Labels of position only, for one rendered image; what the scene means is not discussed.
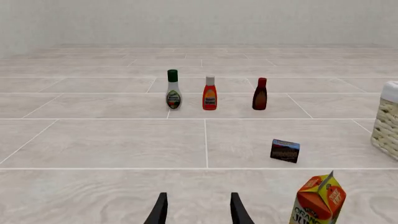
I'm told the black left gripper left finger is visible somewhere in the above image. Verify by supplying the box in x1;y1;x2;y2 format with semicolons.
143;192;169;224

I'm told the brown chocolate pudding box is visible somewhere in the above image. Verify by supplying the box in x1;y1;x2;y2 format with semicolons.
269;138;301;164

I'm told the woven basket with white liner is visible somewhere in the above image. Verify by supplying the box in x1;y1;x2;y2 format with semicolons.
370;80;398;161

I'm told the white bottle with green cap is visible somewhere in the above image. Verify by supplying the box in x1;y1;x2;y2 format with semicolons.
165;69;182;110

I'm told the orange juice carton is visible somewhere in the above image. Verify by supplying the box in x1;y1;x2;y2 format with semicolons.
289;170;347;224

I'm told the orange bottle with white cap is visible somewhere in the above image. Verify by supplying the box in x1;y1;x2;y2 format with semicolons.
202;75;218;111

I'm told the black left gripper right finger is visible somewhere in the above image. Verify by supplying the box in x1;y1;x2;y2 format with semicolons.
230;192;255;224

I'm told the dark brown bottle, red cap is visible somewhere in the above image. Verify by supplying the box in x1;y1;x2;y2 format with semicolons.
252;77;268;111

